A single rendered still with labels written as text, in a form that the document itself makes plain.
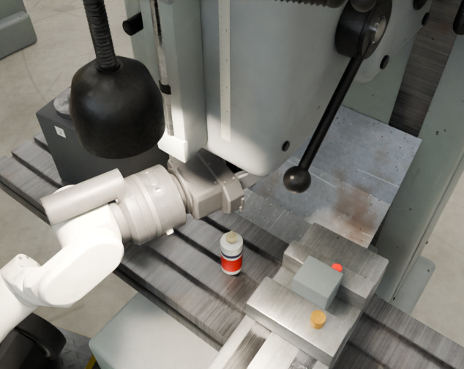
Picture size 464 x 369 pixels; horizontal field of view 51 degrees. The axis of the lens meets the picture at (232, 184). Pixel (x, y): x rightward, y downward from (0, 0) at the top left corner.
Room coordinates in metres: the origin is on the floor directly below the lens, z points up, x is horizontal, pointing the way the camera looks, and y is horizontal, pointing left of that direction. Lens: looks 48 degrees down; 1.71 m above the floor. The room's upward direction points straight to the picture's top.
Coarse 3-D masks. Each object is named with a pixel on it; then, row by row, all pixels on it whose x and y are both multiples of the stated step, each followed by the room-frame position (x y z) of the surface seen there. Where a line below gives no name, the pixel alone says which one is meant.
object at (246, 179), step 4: (240, 172) 0.45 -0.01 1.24; (244, 172) 0.45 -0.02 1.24; (236, 176) 0.44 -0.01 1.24; (240, 176) 0.44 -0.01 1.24; (244, 176) 0.44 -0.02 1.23; (248, 176) 0.45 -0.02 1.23; (252, 176) 0.45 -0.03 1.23; (256, 176) 0.45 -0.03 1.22; (260, 176) 0.46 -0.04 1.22; (264, 176) 0.46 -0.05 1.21; (240, 180) 0.44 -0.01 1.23; (244, 180) 0.44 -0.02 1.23; (248, 180) 0.45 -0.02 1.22; (252, 180) 0.45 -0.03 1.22; (256, 180) 0.45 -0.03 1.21; (244, 184) 0.44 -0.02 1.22; (248, 184) 0.45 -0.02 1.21; (244, 188) 0.44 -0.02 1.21
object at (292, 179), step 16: (384, 0) 0.44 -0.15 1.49; (352, 16) 0.43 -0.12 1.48; (368, 16) 0.43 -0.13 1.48; (384, 16) 0.45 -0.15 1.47; (336, 32) 0.43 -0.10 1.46; (352, 32) 0.42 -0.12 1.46; (368, 32) 0.42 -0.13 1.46; (384, 32) 0.46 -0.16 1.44; (352, 48) 0.42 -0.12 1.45; (368, 48) 0.43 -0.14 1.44; (352, 64) 0.42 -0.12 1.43; (352, 80) 0.41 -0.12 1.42; (336, 96) 0.40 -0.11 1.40; (336, 112) 0.39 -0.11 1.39; (320, 128) 0.38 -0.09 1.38; (320, 144) 0.37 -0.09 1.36; (304, 160) 0.36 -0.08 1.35; (288, 176) 0.34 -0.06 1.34; (304, 176) 0.34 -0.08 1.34
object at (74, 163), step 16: (64, 96) 0.76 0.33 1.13; (48, 112) 0.72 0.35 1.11; (64, 112) 0.71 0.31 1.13; (48, 128) 0.71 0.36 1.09; (64, 128) 0.68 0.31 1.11; (48, 144) 0.72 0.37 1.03; (64, 144) 0.69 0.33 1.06; (80, 144) 0.67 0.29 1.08; (64, 160) 0.70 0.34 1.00; (80, 160) 0.68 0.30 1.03; (96, 160) 0.65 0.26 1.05; (112, 160) 0.63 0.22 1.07; (128, 160) 0.62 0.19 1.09; (144, 160) 0.65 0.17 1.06; (160, 160) 0.69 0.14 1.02; (64, 176) 0.71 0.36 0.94; (80, 176) 0.69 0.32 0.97
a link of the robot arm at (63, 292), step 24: (72, 240) 0.32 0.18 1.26; (96, 240) 0.32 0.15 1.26; (120, 240) 0.34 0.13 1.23; (24, 264) 0.32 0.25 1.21; (48, 264) 0.30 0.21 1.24; (72, 264) 0.30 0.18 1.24; (96, 264) 0.31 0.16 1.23; (24, 288) 0.28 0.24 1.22; (48, 288) 0.28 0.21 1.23; (72, 288) 0.29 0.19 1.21
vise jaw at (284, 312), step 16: (272, 288) 0.39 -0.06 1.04; (256, 304) 0.36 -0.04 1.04; (272, 304) 0.36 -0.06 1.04; (288, 304) 0.36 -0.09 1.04; (304, 304) 0.36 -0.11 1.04; (256, 320) 0.35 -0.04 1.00; (272, 320) 0.33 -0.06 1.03; (288, 320) 0.33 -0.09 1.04; (304, 320) 0.33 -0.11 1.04; (336, 320) 0.33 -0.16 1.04; (288, 336) 0.32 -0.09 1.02; (304, 336) 0.31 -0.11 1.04; (320, 336) 0.31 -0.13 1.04; (336, 336) 0.31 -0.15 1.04; (320, 352) 0.29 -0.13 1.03; (336, 352) 0.28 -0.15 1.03
